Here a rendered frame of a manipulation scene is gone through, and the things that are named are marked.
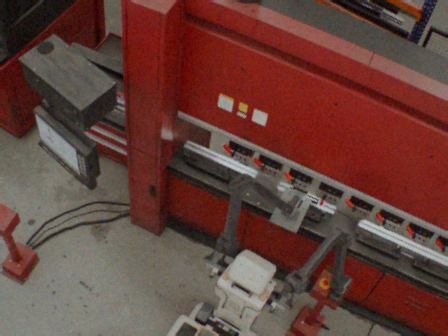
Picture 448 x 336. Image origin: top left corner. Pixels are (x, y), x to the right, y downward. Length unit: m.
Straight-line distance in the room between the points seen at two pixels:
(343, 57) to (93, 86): 1.22
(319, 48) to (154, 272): 2.40
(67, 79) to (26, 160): 2.19
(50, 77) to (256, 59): 1.04
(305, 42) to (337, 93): 0.34
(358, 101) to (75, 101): 1.39
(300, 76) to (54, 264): 2.50
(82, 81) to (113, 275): 1.96
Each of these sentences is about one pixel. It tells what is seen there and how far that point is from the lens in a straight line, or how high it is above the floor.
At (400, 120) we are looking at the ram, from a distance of 3.23.
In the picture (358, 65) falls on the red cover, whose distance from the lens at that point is 3.03.
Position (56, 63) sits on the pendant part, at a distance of 3.35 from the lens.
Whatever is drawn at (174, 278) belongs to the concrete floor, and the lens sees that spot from 4.79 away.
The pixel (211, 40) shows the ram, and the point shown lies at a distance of 3.34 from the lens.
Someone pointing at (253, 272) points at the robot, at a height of 1.37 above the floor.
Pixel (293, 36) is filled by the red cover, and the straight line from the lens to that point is 3.06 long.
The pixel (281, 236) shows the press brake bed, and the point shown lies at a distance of 4.29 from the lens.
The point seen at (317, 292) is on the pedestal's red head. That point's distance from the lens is 4.04.
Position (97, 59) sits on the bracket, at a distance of 3.67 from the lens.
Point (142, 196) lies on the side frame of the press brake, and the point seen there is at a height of 0.51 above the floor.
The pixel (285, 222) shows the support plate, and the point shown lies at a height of 1.00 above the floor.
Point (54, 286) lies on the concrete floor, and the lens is 4.81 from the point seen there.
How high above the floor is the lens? 4.40
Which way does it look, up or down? 56 degrees down
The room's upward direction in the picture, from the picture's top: 11 degrees clockwise
